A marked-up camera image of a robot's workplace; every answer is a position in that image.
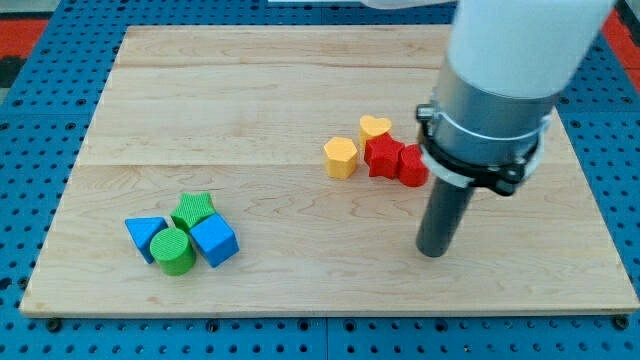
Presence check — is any yellow hexagon block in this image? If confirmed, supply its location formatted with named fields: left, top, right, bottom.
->
left=323, top=137, right=358, bottom=179

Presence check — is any yellow heart block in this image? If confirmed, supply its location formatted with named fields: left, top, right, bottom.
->
left=359, top=115, right=392, bottom=148

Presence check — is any blue cube block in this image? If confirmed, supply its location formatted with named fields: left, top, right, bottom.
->
left=190, top=213, right=239, bottom=268

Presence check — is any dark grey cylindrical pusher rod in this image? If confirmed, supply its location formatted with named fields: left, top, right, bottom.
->
left=416, top=178, right=475, bottom=258

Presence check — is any black clamp ring with white band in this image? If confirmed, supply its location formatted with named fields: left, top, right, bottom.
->
left=415, top=103, right=553, bottom=198

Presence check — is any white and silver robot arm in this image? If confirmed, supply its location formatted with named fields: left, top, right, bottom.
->
left=422, top=0, right=613, bottom=166

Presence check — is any green cylinder block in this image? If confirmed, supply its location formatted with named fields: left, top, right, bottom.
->
left=150, top=228, right=196, bottom=276

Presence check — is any red rounded block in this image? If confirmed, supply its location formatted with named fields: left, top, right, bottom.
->
left=398, top=144, right=429, bottom=187

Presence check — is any blue triangle block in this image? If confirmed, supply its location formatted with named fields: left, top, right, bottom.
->
left=124, top=217, right=168, bottom=264

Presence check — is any wooden board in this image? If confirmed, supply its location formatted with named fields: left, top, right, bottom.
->
left=20, top=25, right=639, bottom=318

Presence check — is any green star block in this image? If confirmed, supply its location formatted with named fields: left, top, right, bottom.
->
left=170, top=192, right=216, bottom=232

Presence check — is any red star block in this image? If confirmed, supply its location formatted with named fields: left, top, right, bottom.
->
left=364, top=133, right=405, bottom=179

